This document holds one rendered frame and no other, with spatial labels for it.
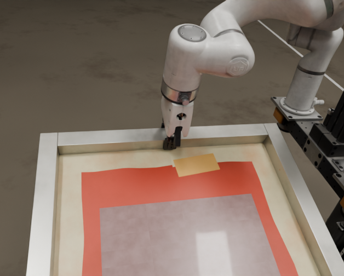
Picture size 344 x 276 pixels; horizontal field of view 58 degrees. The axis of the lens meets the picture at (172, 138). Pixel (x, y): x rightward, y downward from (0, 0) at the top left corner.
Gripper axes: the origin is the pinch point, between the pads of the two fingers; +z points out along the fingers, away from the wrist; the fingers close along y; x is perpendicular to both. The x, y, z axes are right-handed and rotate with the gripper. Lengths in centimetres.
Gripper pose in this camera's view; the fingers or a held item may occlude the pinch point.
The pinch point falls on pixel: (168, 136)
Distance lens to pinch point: 74.9
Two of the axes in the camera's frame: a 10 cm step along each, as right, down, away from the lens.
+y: -1.7, -7.9, 5.9
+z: -1.4, 6.1, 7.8
